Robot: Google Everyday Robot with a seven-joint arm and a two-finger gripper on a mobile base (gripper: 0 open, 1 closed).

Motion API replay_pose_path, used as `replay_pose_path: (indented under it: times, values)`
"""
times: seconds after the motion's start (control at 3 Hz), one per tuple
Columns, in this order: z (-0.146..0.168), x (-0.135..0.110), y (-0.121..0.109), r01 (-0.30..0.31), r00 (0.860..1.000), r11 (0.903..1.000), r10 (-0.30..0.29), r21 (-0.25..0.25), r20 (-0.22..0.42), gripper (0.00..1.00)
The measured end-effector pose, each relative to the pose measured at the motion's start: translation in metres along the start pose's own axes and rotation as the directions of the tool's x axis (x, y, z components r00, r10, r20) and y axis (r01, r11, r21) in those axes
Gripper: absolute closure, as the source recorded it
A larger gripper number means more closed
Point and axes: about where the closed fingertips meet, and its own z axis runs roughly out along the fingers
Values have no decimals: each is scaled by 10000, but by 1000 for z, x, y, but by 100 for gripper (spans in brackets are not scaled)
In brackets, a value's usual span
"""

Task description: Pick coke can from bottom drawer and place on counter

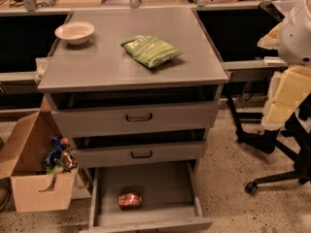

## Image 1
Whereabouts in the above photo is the red coke can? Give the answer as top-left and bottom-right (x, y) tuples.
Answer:
(118, 192), (142, 210)

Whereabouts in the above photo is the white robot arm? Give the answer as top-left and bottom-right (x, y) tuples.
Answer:
(258, 0), (311, 131)

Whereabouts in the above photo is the grey drawer cabinet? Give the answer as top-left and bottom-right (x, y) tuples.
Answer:
(36, 7), (230, 233)

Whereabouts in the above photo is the grey top drawer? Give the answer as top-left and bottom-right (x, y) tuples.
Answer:
(52, 102), (219, 138)

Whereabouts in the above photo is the grey middle drawer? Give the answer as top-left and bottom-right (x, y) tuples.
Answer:
(74, 141), (205, 168)

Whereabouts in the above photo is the grey open bottom drawer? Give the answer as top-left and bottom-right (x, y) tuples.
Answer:
(80, 161), (212, 233)

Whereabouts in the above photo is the blue can in box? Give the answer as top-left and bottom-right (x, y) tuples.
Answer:
(43, 137), (67, 170)

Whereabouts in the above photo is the green chip bag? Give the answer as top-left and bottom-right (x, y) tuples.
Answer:
(121, 36), (182, 69)

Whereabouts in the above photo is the shiny snack wrapper in box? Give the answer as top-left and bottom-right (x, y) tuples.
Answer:
(60, 150), (78, 171)

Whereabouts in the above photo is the white ceramic bowl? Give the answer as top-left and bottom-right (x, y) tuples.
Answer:
(54, 21), (94, 46)

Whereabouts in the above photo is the small white box on ledge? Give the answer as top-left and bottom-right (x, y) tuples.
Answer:
(263, 56), (287, 65)

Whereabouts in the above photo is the black desk with keyboard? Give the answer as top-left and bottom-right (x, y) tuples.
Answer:
(258, 1), (285, 33)

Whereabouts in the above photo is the black office chair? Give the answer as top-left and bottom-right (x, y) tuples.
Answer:
(244, 94), (311, 196)

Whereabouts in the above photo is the brown cardboard box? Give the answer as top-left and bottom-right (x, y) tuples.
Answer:
(0, 98), (76, 213)

